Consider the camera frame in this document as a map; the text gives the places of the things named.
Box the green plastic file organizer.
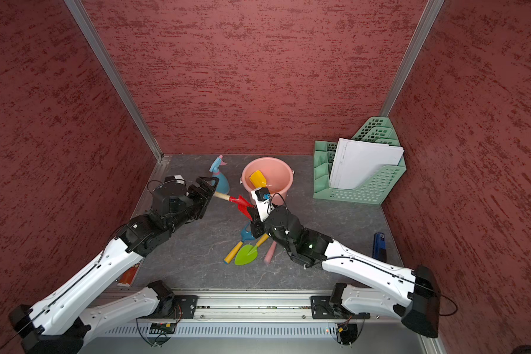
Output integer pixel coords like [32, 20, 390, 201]
[313, 117, 407, 205]

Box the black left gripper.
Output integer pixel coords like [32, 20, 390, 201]
[167, 176, 220, 233]

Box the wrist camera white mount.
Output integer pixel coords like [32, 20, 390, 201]
[251, 187, 274, 222]
[161, 175, 186, 186]

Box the blue black small box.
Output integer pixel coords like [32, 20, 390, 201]
[372, 232, 387, 263]

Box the blue toy rake yellow handle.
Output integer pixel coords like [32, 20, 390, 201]
[224, 223, 255, 264]

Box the left aluminium corner post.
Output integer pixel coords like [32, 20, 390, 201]
[64, 0, 164, 162]

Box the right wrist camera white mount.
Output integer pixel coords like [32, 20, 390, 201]
[251, 187, 274, 222]

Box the red toy shovel wooden handle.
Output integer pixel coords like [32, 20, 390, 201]
[214, 192, 253, 220]

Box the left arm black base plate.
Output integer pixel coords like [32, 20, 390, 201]
[157, 295, 199, 322]

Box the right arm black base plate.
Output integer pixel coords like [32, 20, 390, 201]
[310, 296, 342, 320]

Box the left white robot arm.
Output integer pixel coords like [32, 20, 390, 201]
[9, 177, 219, 353]

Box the small red card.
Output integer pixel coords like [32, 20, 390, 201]
[117, 263, 141, 287]

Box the pink plastic bucket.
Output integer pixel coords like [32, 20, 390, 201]
[240, 157, 294, 205]

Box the white paper stack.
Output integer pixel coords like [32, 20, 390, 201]
[330, 138, 404, 190]

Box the green toy trowel yellow handle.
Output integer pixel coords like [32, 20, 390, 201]
[235, 234, 269, 266]

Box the purple toy shovel pink handle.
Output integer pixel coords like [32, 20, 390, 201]
[264, 241, 277, 265]

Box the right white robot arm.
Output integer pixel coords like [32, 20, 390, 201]
[244, 206, 442, 339]

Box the aluminium corner post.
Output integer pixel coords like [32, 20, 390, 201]
[64, 0, 164, 162]
[379, 0, 445, 117]

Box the blue pink spray bottle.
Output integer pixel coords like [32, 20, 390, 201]
[209, 155, 230, 195]

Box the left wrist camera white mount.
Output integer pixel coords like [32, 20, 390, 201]
[161, 175, 186, 186]

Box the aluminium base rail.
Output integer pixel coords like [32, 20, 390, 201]
[87, 283, 441, 353]

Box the yellow toy shovel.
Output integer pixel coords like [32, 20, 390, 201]
[249, 170, 268, 189]

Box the right aluminium corner post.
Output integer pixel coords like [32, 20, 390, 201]
[379, 0, 445, 117]

